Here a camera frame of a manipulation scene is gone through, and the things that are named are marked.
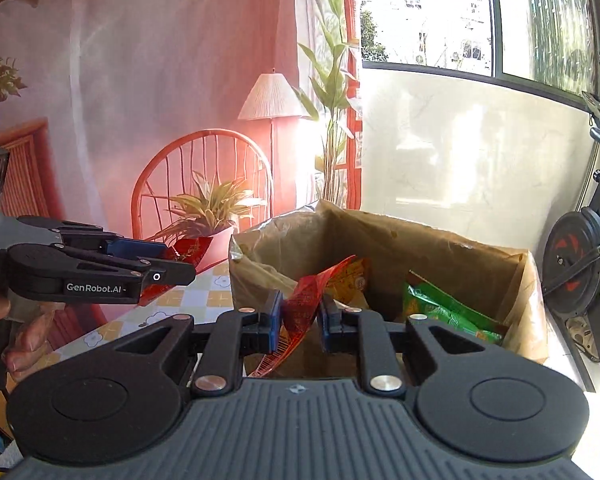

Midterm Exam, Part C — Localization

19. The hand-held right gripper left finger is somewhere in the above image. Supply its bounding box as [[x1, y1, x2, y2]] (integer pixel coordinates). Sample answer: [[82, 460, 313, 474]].
[[114, 290, 284, 397]]

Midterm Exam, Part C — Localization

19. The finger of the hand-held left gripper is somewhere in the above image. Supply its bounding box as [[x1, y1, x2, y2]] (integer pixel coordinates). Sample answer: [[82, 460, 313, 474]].
[[17, 216, 170, 262], [7, 242, 197, 306]]

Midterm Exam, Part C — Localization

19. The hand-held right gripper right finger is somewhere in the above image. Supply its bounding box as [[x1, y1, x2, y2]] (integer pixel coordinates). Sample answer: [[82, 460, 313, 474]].
[[317, 294, 511, 397]]

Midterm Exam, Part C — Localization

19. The translucent red snack packet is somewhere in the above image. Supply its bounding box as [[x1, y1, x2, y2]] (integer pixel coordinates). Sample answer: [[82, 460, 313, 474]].
[[252, 255, 357, 379]]

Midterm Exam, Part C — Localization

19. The orange tortilla chips packet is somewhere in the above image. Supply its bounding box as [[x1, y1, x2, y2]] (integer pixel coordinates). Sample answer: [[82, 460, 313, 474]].
[[325, 257, 372, 307]]

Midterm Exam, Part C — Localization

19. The red gold-patterned snack packet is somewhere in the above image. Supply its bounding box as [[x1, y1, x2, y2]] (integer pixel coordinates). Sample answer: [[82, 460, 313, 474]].
[[140, 235, 214, 306]]

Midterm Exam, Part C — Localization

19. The green snack packet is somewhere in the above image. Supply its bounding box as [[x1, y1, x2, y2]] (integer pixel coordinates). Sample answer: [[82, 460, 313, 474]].
[[403, 270, 507, 347]]

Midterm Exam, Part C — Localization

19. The brown cardboard box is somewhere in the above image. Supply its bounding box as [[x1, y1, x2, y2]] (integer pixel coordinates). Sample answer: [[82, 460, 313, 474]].
[[228, 199, 549, 380]]

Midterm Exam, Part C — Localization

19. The person's left hand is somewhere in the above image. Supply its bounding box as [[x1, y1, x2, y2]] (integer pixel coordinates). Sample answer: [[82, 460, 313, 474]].
[[0, 292, 57, 384]]

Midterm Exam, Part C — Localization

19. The black exercise bike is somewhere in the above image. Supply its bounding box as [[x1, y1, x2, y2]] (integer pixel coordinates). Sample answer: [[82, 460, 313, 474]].
[[540, 47, 600, 392]]

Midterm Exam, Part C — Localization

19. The window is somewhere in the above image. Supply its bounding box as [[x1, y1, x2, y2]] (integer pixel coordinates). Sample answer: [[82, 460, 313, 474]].
[[357, 0, 600, 111]]

